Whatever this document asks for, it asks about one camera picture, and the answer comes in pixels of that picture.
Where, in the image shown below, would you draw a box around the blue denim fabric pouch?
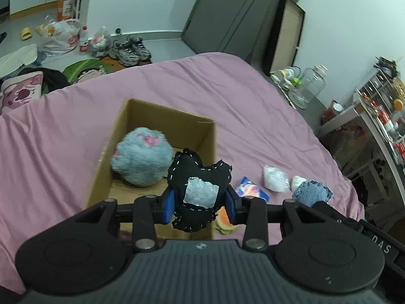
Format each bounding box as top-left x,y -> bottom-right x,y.
292,180 -> 334,207

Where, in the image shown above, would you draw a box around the black stitched heart cushion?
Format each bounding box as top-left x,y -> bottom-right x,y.
168,148 -> 232,233

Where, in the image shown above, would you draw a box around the green cartoon mat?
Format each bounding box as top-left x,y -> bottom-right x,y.
63,59 -> 113,84

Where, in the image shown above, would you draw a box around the hamburger plush toy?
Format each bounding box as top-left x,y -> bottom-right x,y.
215,207 -> 240,235

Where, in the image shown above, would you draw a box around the pink cartoon cushion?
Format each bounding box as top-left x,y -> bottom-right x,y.
1,71 -> 43,114

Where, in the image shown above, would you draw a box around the yellow slipper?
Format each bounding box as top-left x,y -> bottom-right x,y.
20,27 -> 32,41

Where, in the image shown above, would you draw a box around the brown cardboard box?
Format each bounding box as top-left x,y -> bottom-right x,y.
87,99 -> 217,241

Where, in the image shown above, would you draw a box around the pink bed sheet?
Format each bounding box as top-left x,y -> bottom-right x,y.
1,53 -> 365,293

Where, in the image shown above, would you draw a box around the grey sneakers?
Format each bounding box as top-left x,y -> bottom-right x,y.
108,36 -> 152,67

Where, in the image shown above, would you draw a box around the white desk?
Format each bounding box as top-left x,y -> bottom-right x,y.
317,90 -> 404,182

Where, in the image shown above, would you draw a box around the small drawer organizer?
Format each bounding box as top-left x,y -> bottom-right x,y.
357,67 -> 405,127

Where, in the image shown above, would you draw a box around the grey fluffy plush toy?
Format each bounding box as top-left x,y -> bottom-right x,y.
111,127 -> 174,187

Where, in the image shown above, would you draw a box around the white plastic shopping bag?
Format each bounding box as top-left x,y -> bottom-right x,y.
38,18 -> 81,56

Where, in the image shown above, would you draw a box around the white paper ball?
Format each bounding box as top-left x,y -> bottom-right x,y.
290,176 -> 307,193

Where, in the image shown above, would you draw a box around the white stuffing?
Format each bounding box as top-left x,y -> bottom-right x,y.
263,165 -> 290,193

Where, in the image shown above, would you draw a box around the clear bag of trash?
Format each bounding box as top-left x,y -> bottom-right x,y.
89,26 -> 112,58

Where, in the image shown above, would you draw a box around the black framed brown board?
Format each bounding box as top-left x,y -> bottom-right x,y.
261,0 -> 306,75

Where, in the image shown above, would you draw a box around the clear large water jug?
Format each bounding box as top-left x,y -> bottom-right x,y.
288,65 -> 328,110

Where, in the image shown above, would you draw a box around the blue tissue packet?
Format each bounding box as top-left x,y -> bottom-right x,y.
235,176 -> 270,202

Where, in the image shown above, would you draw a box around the orange cardboard box on floor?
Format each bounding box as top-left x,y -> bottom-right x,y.
57,0 -> 73,21

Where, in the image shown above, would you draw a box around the floor water bottle red label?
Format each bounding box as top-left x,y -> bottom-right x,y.
78,25 -> 89,52

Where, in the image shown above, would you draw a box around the grey door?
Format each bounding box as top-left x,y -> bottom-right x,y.
182,0 -> 298,67

